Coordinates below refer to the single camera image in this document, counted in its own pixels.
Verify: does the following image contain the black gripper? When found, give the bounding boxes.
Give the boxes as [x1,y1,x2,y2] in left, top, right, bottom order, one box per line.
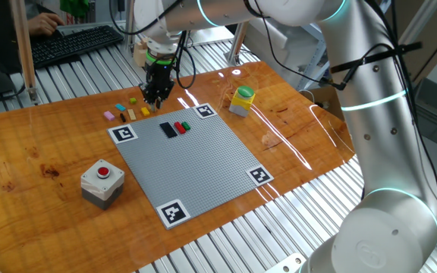
[139,59,177,113]

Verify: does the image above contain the wide black Lego plate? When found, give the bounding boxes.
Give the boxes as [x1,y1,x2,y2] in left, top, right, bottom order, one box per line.
[159,121,178,139]

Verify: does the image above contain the grey Lego baseplate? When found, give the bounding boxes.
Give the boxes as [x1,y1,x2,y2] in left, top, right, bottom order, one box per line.
[107,102,275,231]

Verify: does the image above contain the operator bare hand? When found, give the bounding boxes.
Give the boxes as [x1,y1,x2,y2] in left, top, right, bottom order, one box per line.
[27,12,66,37]

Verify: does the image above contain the paper fiducial marker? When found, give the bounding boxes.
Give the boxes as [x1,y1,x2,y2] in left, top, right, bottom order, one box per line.
[192,102,218,120]
[155,199,191,231]
[107,124,139,145]
[246,165,275,187]

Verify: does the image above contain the wooden block puzzle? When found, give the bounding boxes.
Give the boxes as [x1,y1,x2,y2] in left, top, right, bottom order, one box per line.
[132,39,149,68]

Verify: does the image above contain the green button yellow box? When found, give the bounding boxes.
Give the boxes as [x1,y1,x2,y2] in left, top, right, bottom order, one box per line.
[228,85,256,118]

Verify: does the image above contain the black keyboard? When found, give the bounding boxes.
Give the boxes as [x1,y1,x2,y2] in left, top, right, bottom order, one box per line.
[28,24,124,70]

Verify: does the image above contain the red push button box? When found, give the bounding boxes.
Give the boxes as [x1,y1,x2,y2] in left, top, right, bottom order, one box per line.
[80,158,126,211]

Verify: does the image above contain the green cloth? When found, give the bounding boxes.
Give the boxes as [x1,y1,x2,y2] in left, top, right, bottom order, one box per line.
[59,0,90,18]

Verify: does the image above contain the white foam block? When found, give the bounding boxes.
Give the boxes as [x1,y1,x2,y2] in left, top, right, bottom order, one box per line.
[241,17,294,67]

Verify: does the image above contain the open cardboard box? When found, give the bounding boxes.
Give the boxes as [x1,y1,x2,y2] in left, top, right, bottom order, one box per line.
[300,85,347,122]

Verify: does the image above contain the orange wooden board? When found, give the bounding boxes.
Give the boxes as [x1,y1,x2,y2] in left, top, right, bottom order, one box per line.
[0,60,356,273]

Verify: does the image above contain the slanted aluminium profile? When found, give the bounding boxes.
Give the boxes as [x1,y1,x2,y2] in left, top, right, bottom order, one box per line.
[398,0,437,42]

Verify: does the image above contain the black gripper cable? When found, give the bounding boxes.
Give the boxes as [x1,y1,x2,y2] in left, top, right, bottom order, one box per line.
[108,0,197,90]

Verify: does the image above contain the aluminium frame post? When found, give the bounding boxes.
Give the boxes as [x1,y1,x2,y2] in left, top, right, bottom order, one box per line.
[123,0,139,54]

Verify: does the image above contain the tan frame post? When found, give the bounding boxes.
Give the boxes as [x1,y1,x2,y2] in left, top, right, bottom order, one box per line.
[8,0,39,103]

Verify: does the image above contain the grey metal shelf frame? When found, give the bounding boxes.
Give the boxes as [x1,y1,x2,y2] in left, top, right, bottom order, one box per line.
[294,22,335,92]

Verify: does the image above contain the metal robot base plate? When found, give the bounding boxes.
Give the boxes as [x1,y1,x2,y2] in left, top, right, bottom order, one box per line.
[266,253,307,273]

